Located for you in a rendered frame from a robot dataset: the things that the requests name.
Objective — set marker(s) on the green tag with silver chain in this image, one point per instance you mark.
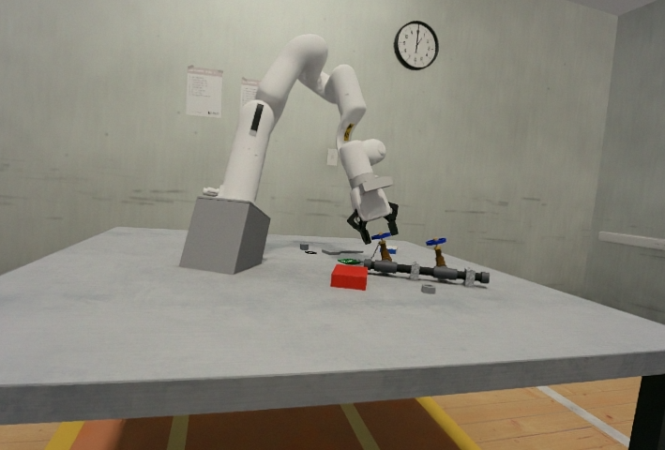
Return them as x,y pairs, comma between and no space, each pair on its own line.
350,261

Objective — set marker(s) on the red block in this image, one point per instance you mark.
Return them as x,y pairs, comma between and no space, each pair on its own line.
349,277

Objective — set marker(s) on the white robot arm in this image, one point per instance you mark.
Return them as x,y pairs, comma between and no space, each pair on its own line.
302,58

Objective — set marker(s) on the grey pipe assembly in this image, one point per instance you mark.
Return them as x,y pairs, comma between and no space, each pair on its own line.
440,270

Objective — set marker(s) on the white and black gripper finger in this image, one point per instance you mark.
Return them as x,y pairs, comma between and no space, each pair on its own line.
391,219
361,227

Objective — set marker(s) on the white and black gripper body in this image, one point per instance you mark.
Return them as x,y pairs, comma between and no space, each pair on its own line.
370,205

